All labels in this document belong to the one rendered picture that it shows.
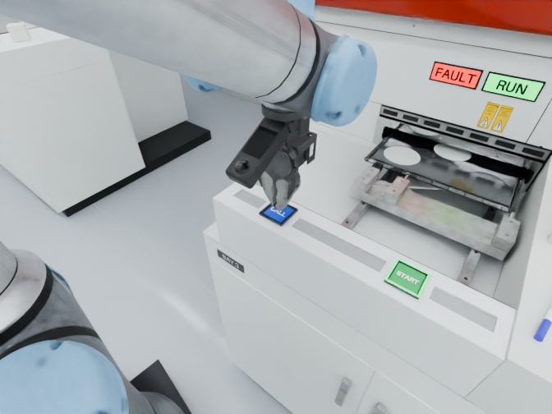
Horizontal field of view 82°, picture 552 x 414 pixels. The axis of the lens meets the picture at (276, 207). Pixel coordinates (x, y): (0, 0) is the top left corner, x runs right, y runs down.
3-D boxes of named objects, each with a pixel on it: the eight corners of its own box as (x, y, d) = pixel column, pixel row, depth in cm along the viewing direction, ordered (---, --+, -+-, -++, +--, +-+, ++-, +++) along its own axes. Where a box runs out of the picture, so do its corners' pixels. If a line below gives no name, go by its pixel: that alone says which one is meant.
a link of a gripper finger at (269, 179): (292, 197, 66) (293, 159, 59) (274, 213, 62) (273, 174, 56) (279, 191, 67) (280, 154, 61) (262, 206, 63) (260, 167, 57)
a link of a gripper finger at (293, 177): (299, 199, 58) (301, 158, 52) (294, 203, 57) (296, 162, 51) (278, 189, 60) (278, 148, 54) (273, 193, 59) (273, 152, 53)
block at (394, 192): (394, 184, 83) (397, 175, 82) (407, 189, 82) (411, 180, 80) (382, 200, 79) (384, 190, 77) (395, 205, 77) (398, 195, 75)
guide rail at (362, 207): (399, 162, 102) (402, 154, 100) (405, 163, 101) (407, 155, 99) (316, 258, 73) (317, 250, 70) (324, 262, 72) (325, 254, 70)
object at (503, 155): (374, 140, 107) (380, 114, 101) (524, 190, 87) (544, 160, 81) (371, 143, 106) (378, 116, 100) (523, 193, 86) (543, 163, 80)
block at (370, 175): (366, 173, 87) (368, 164, 85) (378, 178, 86) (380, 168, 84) (352, 188, 82) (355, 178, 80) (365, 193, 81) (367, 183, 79)
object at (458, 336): (245, 220, 82) (241, 177, 73) (477, 351, 57) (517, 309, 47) (218, 242, 76) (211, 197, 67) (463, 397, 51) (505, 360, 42)
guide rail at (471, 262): (491, 194, 90) (496, 185, 88) (499, 196, 89) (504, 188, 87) (438, 326, 60) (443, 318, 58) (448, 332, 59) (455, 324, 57)
